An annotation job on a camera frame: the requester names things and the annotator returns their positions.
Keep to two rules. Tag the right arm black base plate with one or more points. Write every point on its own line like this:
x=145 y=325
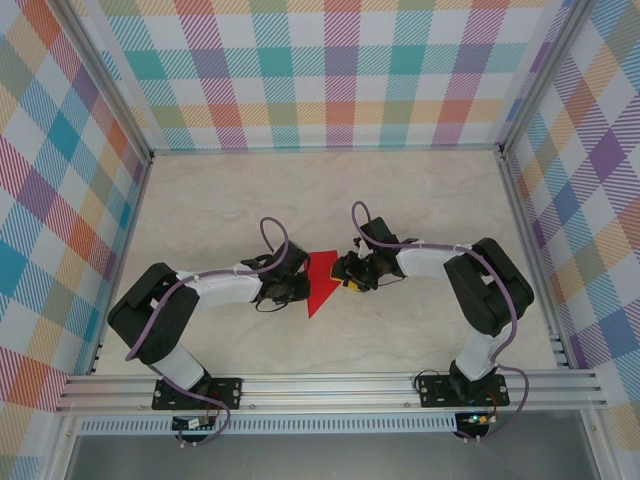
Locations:
x=435 y=392

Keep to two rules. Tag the aluminium mounting rail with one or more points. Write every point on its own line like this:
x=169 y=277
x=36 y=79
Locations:
x=325 y=392

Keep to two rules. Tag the aluminium back rail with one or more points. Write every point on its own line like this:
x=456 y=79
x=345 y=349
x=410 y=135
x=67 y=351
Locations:
x=325 y=149

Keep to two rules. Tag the small black circuit board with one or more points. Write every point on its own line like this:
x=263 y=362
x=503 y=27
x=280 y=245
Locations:
x=187 y=424

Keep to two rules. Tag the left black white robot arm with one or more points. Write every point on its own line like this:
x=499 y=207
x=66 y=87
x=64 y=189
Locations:
x=175 y=330

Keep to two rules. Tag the grey metal panel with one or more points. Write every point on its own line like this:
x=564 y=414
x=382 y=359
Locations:
x=325 y=460

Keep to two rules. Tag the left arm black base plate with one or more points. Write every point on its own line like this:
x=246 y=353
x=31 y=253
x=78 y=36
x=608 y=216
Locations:
x=227 y=392

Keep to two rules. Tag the slotted metal bracket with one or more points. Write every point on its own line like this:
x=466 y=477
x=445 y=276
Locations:
x=560 y=352
x=98 y=357

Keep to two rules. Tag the red square paper sheet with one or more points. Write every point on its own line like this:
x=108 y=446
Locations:
x=320 y=280

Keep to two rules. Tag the aluminium frame post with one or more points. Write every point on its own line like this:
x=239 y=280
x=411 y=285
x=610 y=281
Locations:
x=542 y=75
x=107 y=85

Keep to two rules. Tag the circuit board with green light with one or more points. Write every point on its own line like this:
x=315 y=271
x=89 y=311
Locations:
x=477 y=419

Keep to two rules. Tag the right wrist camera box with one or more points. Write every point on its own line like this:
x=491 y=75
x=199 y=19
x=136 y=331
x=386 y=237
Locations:
x=361 y=246

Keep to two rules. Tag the aluminium side rail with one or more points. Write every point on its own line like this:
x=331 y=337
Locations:
x=120 y=260
x=521 y=200

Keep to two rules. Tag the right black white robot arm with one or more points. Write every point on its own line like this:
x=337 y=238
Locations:
x=480 y=300

